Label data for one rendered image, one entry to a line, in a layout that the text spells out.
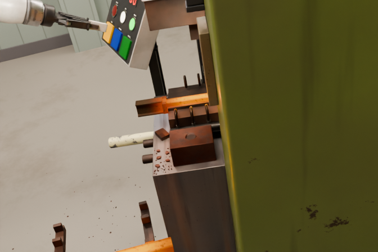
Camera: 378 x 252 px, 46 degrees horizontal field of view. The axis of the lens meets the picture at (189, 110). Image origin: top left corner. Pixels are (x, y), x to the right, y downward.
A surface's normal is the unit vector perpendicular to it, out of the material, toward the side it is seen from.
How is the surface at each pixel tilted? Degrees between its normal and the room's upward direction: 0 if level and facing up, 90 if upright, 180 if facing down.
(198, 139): 0
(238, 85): 90
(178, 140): 0
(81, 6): 90
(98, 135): 0
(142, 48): 90
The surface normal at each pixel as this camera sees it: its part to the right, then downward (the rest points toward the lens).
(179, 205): 0.05, 0.55
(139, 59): 0.47, 0.43
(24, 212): -0.14, -0.83
